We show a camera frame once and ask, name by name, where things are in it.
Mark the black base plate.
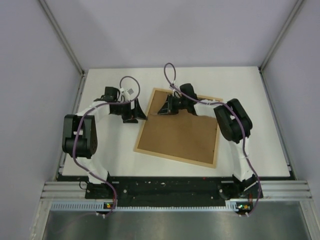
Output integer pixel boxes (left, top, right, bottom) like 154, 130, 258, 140
85, 176, 263, 208

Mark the grey slotted cable duct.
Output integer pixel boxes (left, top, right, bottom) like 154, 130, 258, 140
49, 200, 241, 213

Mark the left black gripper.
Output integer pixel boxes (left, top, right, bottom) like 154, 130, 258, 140
111, 98, 147, 124

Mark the aluminium corner post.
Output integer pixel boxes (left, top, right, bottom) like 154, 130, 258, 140
37, 0, 85, 76
258, 0, 307, 74

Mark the light wooden picture frame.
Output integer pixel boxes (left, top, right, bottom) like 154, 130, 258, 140
134, 88, 220, 169

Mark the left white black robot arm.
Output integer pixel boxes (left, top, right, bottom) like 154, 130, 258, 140
62, 86, 148, 199

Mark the right aluminium corner post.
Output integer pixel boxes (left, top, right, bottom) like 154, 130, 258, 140
258, 0, 307, 74

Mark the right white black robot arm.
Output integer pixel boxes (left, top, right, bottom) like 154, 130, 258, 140
157, 83, 262, 200

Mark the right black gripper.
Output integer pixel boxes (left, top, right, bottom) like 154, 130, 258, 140
158, 95, 188, 116

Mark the aluminium front rail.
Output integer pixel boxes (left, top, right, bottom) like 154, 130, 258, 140
40, 180, 313, 202

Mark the left aluminium corner post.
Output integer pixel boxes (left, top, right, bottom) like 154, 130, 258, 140
37, 0, 85, 76

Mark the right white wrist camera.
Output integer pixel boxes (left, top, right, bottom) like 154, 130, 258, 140
169, 82, 181, 99

